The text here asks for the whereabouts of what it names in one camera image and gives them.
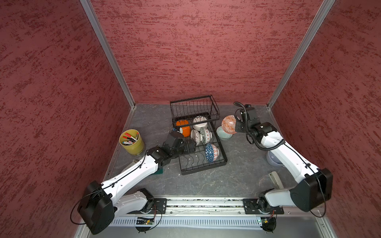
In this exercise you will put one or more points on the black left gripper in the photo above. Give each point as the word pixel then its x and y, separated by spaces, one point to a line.
pixel 186 149

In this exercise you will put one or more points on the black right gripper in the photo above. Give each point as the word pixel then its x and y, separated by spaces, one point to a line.
pixel 238 122

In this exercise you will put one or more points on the red orange patterned bowl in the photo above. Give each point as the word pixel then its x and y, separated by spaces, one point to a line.
pixel 229 124

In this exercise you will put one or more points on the orange plastic bowl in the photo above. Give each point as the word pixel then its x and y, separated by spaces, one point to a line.
pixel 183 127

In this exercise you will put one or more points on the pale mint green bowl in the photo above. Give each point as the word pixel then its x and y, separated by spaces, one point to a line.
pixel 222 134

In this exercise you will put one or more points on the grey green patterned bowl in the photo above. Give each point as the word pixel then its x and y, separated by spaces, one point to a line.
pixel 206 135

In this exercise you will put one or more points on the black wire dish rack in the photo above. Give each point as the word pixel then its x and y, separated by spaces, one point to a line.
pixel 188 109

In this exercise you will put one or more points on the white ceramic bowl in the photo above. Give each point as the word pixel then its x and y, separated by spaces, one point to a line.
pixel 199 122

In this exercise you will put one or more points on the blue patterned bowl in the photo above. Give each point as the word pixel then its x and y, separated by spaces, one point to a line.
pixel 212 152

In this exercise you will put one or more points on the white red lattice bowl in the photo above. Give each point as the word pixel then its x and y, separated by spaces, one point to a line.
pixel 196 136

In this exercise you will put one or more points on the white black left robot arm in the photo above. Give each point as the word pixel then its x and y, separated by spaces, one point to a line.
pixel 102 202

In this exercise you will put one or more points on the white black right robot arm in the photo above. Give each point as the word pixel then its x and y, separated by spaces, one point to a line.
pixel 314 185

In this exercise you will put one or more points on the green sponge cloth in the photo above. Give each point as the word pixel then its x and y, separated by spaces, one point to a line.
pixel 160 172

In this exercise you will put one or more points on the light blue mug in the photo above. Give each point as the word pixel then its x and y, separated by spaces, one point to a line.
pixel 273 160

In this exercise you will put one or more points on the yellow utensil cup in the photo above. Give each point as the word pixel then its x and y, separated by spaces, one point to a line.
pixel 136 148

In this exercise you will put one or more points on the red handled tool in cup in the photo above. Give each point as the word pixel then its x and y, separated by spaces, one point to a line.
pixel 129 137

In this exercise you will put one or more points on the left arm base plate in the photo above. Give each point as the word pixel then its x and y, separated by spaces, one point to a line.
pixel 156 205

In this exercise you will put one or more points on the aluminium front rail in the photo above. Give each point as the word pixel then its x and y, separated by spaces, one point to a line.
pixel 193 206

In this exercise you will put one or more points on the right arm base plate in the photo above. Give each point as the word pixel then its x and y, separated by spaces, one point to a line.
pixel 251 206

